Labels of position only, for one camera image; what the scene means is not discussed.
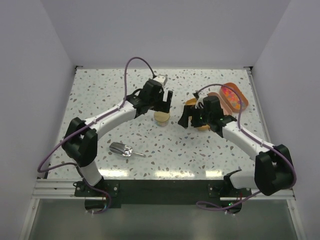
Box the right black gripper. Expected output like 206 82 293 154
177 104 212 128

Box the yellow tray of star candies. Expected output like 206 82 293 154
185 98 210 131

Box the round wooden jar lid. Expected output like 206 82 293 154
154 111 170 123

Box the clear glass jar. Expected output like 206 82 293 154
155 118 170 128

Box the pink tray of lollipops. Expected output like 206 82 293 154
207 91 235 116

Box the metal scoop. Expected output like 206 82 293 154
109 142 146 158

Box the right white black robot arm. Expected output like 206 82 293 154
178 96 296 197

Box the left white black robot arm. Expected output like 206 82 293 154
62 75 173 196

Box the orange tray of gummy candies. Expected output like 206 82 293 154
219 82 249 113

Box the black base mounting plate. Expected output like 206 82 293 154
73 179 252 214

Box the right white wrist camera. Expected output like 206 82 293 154
194 97 204 109

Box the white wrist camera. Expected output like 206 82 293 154
194 97 204 109
153 74 168 87

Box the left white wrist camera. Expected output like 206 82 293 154
153 74 168 87

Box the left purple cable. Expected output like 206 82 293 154
36 56 157 174

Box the aluminium frame rail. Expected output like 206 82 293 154
29 178 297 201

